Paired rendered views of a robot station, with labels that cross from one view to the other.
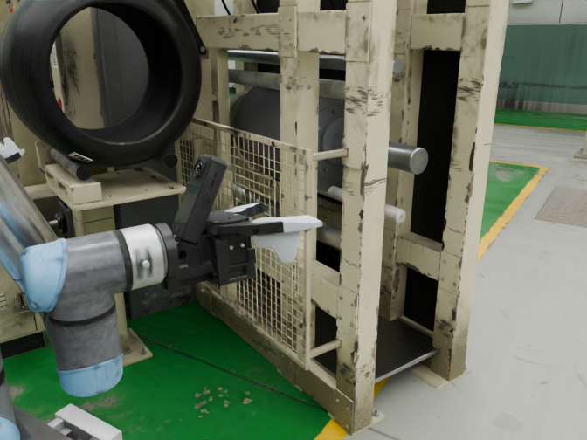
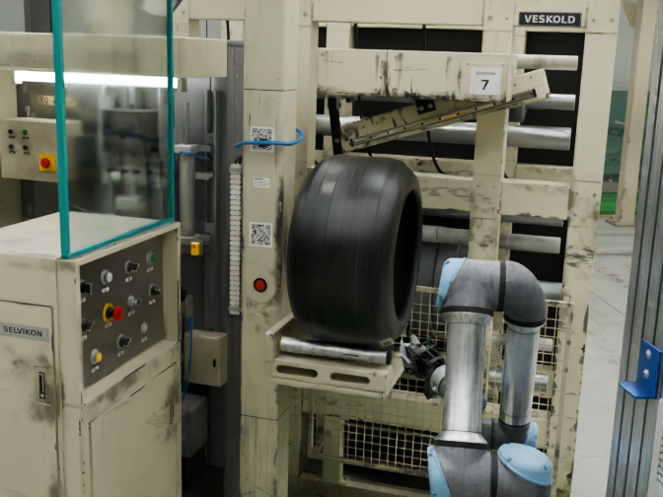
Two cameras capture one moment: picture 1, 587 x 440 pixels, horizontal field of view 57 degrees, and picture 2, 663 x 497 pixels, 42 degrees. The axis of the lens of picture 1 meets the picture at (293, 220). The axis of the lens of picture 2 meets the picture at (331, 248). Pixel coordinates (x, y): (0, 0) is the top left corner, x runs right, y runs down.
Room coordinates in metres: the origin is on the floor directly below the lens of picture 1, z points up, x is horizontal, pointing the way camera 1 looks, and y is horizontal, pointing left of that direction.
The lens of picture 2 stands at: (-0.22, 2.26, 1.77)
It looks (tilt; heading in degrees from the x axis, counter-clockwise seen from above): 13 degrees down; 322
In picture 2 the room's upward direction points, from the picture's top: 2 degrees clockwise
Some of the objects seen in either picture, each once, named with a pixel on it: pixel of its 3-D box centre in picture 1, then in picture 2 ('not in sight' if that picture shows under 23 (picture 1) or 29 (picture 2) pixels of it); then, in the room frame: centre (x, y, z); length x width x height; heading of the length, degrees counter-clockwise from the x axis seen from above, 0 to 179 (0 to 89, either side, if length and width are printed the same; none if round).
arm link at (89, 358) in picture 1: (85, 339); not in sight; (0.59, 0.26, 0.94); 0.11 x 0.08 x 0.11; 32
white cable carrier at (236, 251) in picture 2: not in sight; (239, 239); (2.05, 0.86, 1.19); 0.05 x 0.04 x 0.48; 125
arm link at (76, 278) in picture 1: (76, 272); not in sight; (0.57, 0.25, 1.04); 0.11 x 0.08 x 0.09; 122
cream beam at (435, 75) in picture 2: not in sight; (416, 74); (1.87, 0.30, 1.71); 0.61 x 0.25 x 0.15; 35
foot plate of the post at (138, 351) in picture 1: (110, 348); not in sight; (2.00, 0.78, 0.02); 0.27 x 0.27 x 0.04; 35
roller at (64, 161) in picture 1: (69, 162); (333, 350); (1.72, 0.73, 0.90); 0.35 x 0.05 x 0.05; 35
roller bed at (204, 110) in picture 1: (184, 98); not in sight; (2.20, 0.44, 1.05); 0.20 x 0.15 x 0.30; 35
